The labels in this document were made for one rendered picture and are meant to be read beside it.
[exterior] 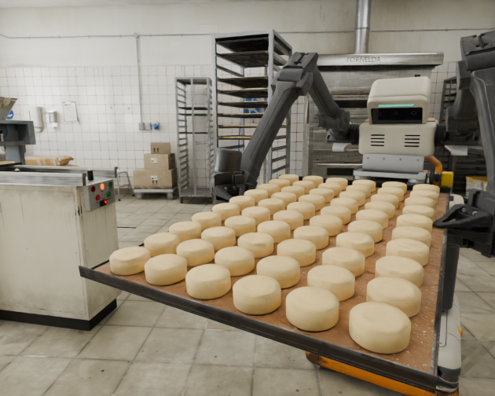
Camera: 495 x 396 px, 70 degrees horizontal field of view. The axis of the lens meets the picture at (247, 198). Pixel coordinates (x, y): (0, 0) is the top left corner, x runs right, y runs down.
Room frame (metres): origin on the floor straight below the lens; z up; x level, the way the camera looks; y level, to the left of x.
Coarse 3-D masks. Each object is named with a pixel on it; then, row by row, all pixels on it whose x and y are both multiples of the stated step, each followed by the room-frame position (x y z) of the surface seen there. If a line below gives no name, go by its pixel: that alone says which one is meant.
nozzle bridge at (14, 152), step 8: (0, 120) 2.17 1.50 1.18; (8, 120) 2.23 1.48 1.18; (16, 120) 2.29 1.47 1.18; (24, 120) 2.35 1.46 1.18; (0, 128) 2.26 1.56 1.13; (8, 128) 2.32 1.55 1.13; (16, 128) 2.39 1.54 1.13; (24, 128) 2.38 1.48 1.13; (32, 128) 2.41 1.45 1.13; (8, 136) 2.31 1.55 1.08; (16, 136) 2.38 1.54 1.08; (24, 136) 2.38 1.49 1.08; (32, 136) 2.40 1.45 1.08; (0, 144) 2.19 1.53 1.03; (8, 144) 2.25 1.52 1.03; (16, 144) 2.31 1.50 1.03; (24, 144) 2.37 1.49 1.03; (32, 144) 2.39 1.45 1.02; (8, 152) 2.43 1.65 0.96; (16, 152) 2.41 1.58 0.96; (8, 160) 2.43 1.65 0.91; (16, 160) 2.41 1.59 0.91; (24, 160) 2.44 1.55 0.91
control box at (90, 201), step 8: (88, 184) 1.85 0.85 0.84; (96, 184) 1.88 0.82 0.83; (104, 184) 1.96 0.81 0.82; (112, 184) 2.03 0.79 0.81; (88, 192) 1.81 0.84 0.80; (96, 192) 1.87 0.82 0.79; (104, 192) 1.95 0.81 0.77; (112, 192) 2.03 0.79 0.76; (88, 200) 1.81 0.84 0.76; (96, 200) 1.87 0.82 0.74; (112, 200) 2.02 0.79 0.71; (88, 208) 1.81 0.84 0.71; (96, 208) 1.87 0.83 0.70
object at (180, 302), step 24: (120, 288) 0.38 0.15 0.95; (144, 288) 0.36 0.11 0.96; (192, 312) 0.33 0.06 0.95; (216, 312) 0.31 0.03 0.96; (264, 336) 0.29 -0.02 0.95; (288, 336) 0.27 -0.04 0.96; (336, 360) 0.25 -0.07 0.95; (360, 360) 0.24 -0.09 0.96; (384, 360) 0.23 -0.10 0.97; (432, 360) 0.25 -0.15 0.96; (408, 384) 0.23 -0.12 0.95; (432, 384) 0.22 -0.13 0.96
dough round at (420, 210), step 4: (404, 208) 0.58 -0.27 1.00; (408, 208) 0.57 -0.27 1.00; (412, 208) 0.57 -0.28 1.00; (416, 208) 0.57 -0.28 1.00; (420, 208) 0.57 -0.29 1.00; (424, 208) 0.57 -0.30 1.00; (428, 208) 0.57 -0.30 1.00; (432, 208) 0.57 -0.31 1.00; (404, 212) 0.57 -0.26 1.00; (408, 212) 0.56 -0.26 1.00; (412, 212) 0.56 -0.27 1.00; (416, 212) 0.55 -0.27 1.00; (420, 212) 0.55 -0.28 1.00; (424, 212) 0.55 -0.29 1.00; (428, 212) 0.55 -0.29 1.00; (432, 212) 0.55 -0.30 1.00; (428, 216) 0.55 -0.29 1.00; (432, 216) 0.55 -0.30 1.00; (432, 220) 0.55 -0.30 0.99
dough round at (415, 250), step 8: (392, 240) 0.44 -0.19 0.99; (400, 240) 0.44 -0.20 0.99; (408, 240) 0.44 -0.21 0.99; (416, 240) 0.44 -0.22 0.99; (392, 248) 0.42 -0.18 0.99; (400, 248) 0.41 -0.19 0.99; (408, 248) 0.41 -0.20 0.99; (416, 248) 0.41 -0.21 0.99; (424, 248) 0.41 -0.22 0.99; (408, 256) 0.40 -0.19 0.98; (416, 256) 0.40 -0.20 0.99; (424, 256) 0.40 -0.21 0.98; (424, 264) 0.40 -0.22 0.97
